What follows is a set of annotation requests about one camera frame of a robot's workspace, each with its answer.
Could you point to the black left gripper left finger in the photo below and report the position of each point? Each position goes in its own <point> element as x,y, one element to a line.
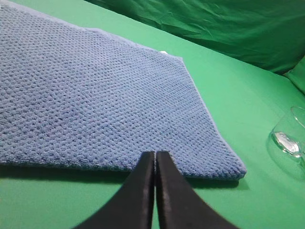
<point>132,205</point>

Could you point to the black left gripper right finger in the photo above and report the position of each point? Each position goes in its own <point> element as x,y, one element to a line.
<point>179,207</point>

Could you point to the transparent glass cup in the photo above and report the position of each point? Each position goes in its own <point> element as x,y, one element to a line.
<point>286,143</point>

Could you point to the blue folded towel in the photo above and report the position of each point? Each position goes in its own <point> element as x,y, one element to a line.
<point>83,98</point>

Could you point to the green backdrop cloth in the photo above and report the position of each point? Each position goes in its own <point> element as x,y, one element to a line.
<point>269,34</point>

